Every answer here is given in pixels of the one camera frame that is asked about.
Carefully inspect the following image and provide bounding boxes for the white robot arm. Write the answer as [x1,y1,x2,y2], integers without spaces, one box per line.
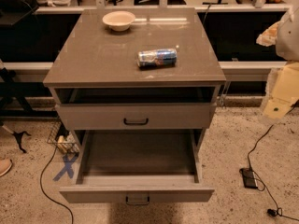
[256,6,299,119]

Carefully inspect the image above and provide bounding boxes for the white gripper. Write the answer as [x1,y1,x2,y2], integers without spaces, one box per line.
[256,21,299,122]

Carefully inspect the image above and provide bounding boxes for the black floor cable right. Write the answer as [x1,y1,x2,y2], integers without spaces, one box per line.
[246,103,299,222]

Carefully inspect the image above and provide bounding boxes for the grey drawer cabinet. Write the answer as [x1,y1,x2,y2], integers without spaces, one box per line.
[42,7,227,185]

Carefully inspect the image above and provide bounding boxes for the black floor cable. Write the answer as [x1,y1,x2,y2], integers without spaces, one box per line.
[246,103,299,222]
[39,143,75,224]

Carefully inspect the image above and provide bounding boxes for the grey drawer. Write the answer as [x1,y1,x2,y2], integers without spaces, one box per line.
[60,130,214,205]
[56,104,216,130]

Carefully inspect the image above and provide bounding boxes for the black tripod stand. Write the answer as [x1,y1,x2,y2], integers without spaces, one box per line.
[0,60,30,153]

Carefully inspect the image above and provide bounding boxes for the blue white crushed can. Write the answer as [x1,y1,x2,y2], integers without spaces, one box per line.
[136,49,178,68]

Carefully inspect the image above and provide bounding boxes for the black power adapter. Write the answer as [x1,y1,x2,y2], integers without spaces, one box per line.
[239,168,258,189]

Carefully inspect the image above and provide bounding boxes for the black floor cable left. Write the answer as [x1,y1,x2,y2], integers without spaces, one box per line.
[39,143,75,224]

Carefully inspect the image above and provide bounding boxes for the wire basket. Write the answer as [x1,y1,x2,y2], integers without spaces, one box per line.
[47,120,79,154]

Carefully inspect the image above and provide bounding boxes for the tan shoe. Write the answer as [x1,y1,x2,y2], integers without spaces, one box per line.
[0,159,13,176]

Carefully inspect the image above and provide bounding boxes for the white bowl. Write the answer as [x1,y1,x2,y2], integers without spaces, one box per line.
[102,11,135,32]

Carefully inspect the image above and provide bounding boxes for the blue tape cross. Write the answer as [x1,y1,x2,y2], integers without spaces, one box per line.
[53,154,78,181]

